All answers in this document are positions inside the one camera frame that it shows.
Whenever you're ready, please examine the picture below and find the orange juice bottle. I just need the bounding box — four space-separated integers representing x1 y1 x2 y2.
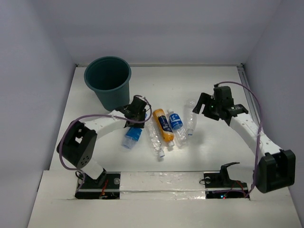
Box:
152 109 175 147

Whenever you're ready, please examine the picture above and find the crumpled clear bottle blue cap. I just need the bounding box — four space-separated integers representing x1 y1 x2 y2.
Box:
145 118 165 161

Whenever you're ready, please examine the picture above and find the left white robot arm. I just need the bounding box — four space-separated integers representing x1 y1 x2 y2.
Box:
57 95 151 188

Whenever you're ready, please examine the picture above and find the dark green plastic bin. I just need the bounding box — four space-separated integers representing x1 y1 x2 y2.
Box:
84 57 132 111

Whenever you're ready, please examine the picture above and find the clear bottle blue label cap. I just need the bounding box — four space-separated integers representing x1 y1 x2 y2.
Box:
122 127 142 150

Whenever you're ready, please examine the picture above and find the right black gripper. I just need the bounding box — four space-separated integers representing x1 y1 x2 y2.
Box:
192 92 222 121

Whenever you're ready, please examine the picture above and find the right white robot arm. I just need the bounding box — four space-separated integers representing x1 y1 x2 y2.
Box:
193 84 296 193

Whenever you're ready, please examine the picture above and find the clear bottle white cap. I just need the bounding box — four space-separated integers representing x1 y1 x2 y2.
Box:
184 99 197 136

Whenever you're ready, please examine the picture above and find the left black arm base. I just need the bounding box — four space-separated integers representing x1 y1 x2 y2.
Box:
75 172 121 200

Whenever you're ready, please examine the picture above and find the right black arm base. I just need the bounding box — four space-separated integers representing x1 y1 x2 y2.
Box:
199 162 250 200

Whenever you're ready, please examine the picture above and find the blue label bottle white cap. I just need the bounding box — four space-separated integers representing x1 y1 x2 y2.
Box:
167 109 187 147

